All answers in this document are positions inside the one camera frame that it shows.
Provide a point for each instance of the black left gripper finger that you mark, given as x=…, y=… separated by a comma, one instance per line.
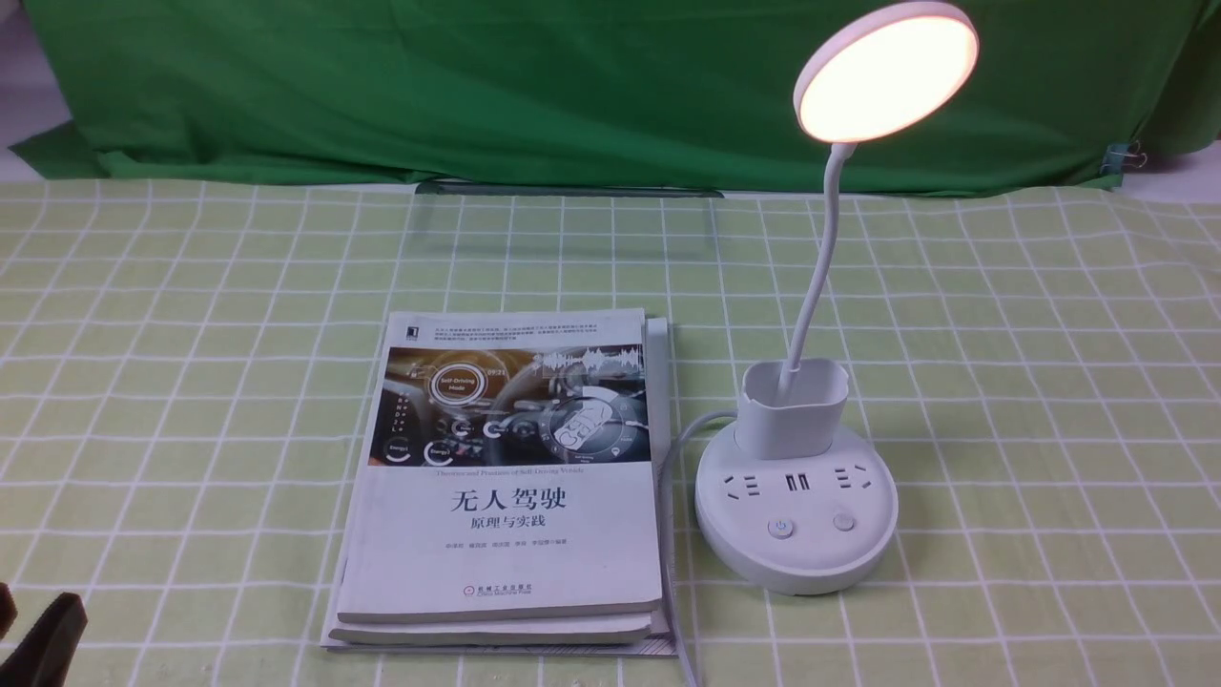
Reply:
x=45, y=655

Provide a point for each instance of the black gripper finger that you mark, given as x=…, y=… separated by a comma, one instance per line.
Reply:
x=8, y=610

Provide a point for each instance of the white desk lamp socket base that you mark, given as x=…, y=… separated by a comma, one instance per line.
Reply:
x=787, y=495

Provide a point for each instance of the green checkered tablecloth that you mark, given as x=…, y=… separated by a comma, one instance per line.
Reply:
x=186, y=368

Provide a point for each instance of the white self-driving textbook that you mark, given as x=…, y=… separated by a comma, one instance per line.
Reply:
x=506, y=515

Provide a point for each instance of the clear acrylic stand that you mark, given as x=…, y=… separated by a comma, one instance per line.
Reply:
x=551, y=223

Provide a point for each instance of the metal binder clip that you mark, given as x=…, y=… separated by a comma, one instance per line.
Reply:
x=1123, y=158

